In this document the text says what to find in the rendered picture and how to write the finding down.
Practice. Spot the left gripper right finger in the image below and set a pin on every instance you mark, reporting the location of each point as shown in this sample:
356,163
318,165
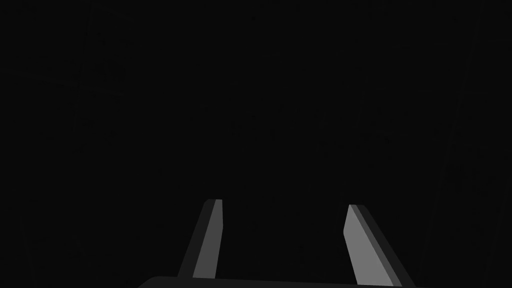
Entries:
368,254

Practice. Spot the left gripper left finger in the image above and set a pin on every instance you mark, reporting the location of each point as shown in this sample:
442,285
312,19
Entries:
206,244

